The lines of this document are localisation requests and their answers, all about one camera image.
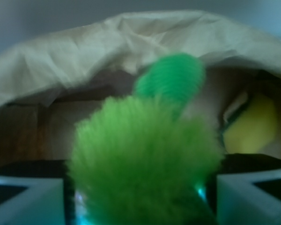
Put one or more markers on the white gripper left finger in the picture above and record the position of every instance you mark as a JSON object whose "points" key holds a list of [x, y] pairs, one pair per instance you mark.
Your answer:
{"points": [[35, 193]]}

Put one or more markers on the yellow sponge with green pad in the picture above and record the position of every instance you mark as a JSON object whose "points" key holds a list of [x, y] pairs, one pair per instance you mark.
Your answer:
{"points": [[254, 128]]}

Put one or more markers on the green plush animal toy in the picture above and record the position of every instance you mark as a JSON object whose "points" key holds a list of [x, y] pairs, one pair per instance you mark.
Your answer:
{"points": [[137, 161]]}

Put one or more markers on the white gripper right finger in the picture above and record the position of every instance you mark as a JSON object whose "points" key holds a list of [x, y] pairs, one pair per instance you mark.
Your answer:
{"points": [[246, 190]]}

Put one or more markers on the brown paper bag tray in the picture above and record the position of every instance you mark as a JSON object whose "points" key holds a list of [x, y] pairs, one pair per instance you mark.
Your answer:
{"points": [[49, 83]]}

